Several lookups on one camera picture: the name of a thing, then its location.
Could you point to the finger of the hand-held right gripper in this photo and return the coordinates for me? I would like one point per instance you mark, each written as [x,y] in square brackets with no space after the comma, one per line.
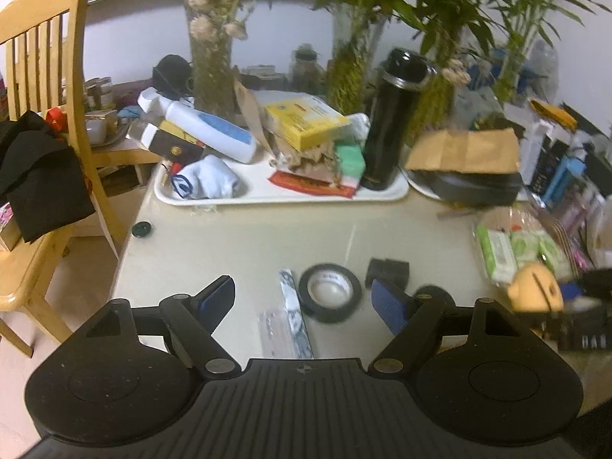
[542,320]
[595,281]

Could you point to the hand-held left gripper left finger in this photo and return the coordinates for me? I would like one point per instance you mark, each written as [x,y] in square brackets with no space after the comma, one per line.
[217,299]

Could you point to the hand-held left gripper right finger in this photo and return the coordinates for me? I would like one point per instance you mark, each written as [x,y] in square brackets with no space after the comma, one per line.
[389,306]

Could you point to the small black box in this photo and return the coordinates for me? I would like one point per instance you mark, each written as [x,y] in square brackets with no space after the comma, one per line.
[388,271]

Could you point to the orange toy figure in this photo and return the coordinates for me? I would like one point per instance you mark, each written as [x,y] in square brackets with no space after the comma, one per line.
[533,287]

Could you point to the black tape roll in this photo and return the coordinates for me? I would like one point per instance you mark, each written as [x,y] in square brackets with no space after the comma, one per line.
[330,315]

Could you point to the silver patterned sachet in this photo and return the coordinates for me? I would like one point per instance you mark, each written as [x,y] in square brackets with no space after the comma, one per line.
[294,315]

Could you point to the white plastic bag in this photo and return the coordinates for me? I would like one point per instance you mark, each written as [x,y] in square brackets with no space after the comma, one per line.
[601,234]

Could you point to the green white tissue pack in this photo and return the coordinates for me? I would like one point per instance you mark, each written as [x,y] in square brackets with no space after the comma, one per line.
[526,244]
[554,253]
[497,253]

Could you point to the clear plastic packet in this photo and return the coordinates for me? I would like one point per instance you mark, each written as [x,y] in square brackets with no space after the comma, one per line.
[276,332]

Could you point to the pink cosmetic tubes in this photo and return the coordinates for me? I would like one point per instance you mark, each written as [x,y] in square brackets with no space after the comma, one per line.
[581,210]

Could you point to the black round cap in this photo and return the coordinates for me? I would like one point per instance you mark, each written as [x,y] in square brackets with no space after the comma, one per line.
[142,229]

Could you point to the light blue carton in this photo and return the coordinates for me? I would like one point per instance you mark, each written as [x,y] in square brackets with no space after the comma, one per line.
[566,178]

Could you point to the green wet wipe packets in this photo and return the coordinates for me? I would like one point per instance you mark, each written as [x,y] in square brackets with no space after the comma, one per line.
[497,217]

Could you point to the white blue sock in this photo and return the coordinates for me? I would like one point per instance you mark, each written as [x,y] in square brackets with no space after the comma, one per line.
[210,179]

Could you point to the black carton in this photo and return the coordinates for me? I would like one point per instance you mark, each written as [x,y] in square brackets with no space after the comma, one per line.
[550,167]

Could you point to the white tray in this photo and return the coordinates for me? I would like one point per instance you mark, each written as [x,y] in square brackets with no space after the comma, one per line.
[287,192]

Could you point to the red packet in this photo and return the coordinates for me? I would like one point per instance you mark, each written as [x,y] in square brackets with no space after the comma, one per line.
[311,184]

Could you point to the white carton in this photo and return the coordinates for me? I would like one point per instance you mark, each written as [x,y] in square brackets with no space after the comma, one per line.
[535,148]

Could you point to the black case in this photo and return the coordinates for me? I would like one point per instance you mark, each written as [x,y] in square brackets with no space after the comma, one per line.
[478,187]

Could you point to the green sponge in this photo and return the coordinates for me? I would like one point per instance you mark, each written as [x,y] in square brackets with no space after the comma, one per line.
[351,160]

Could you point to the black gold tube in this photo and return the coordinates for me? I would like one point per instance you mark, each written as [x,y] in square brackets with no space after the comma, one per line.
[172,144]

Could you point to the crumpled brown paper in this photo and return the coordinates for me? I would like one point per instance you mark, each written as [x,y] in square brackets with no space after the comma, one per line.
[306,158]

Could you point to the white blue lotion bottle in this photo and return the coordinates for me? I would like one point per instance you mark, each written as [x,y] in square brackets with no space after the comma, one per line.
[210,129]

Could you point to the yellow package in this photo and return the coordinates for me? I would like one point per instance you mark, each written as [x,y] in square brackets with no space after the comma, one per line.
[552,112]

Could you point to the brown paper envelope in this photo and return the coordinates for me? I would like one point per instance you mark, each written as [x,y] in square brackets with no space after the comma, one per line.
[468,150]

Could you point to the wooden side stand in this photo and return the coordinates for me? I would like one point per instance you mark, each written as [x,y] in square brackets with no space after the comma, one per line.
[119,154]

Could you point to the wooden chair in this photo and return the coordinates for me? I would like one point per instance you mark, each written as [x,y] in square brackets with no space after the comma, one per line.
[33,272]

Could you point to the black thermos bottle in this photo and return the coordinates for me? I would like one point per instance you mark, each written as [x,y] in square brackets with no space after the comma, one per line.
[392,119]

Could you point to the brown paper bag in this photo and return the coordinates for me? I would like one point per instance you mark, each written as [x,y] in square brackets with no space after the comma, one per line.
[248,110]

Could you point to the yellow box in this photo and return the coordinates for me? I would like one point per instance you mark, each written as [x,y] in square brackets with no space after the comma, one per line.
[306,122]

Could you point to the white cup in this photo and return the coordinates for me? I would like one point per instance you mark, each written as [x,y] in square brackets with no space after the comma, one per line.
[100,126]

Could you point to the black cloth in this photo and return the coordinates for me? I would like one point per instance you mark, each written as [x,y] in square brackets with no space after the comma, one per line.
[38,177]

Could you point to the clear plastic bottle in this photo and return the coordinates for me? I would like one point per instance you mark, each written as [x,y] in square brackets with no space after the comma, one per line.
[545,67]

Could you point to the pink plastic packet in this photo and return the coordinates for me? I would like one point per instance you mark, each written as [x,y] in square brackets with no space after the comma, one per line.
[7,222]

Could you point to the glass vase with dried flowers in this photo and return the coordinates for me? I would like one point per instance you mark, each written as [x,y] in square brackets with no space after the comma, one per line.
[210,71]

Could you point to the black round hat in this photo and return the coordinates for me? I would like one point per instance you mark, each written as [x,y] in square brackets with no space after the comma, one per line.
[172,71]

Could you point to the clear vase with bamboo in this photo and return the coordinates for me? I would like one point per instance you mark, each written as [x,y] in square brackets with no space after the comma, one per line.
[516,57]

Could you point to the small glass jars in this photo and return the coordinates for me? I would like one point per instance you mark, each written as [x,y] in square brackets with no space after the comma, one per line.
[98,91]

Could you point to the glass vase with bamboo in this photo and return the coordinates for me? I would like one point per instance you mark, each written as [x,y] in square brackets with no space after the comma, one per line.
[354,67]

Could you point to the small red toy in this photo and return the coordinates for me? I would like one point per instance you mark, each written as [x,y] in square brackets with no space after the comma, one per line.
[55,117]

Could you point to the small dark jar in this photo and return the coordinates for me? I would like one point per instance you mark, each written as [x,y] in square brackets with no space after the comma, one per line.
[306,67]

